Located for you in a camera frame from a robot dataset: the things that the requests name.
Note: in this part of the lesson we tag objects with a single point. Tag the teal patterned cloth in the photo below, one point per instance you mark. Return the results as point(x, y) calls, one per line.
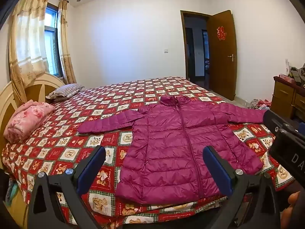
point(10, 190)

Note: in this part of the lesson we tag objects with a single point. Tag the window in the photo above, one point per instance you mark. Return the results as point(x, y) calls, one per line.
point(52, 40)

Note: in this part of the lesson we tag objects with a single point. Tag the wide beige floral curtain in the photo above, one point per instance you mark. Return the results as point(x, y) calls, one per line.
point(26, 40)

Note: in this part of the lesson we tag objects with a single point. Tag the narrow beige floral curtain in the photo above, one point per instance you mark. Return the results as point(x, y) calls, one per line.
point(65, 43)

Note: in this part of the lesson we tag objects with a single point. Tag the red checkered printed blanket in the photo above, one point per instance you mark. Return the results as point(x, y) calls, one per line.
point(59, 136)

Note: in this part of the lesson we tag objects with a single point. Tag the pink folded quilt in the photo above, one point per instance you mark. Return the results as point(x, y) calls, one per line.
point(28, 119)

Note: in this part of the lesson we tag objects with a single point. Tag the magenta puffer jacket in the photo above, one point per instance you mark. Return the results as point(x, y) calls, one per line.
point(166, 148)

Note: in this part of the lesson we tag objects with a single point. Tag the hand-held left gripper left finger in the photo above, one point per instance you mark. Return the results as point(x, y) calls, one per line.
point(91, 169)

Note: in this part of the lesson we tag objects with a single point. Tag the striped pillow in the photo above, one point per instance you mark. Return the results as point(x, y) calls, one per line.
point(64, 90)

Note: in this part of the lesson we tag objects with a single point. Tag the white wall socket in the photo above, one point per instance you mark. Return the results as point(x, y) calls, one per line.
point(287, 64)

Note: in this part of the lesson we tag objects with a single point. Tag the pink floral box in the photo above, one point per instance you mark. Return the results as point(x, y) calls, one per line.
point(284, 77)

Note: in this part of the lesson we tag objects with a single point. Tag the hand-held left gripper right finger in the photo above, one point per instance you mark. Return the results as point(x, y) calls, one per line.
point(218, 171)

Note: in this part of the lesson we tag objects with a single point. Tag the wooden headboard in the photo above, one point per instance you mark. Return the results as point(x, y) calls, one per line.
point(35, 85)

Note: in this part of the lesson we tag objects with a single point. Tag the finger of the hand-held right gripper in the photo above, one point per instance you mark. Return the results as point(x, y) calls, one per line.
point(272, 120)

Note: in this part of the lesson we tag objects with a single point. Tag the brown wooden desk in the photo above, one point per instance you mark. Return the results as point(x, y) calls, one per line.
point(283, 95)

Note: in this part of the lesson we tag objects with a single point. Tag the grey clothes pile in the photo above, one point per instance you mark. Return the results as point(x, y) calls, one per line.
point(297, 75)

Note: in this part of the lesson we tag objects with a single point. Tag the mixed clothes pile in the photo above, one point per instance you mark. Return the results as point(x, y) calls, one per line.
point(259, 103)

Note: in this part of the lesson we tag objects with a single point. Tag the brown wooden door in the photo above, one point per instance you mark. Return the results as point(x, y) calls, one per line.
point(221, 59)

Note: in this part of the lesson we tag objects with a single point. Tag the red paper door decoration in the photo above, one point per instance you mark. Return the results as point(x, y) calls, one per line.
point(221, 33)

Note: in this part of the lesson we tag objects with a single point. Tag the person's right hand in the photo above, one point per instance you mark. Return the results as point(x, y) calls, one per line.
point(294, 202)

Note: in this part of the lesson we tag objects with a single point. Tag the dark wooden door frame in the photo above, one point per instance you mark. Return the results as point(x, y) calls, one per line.
point(183, 45)

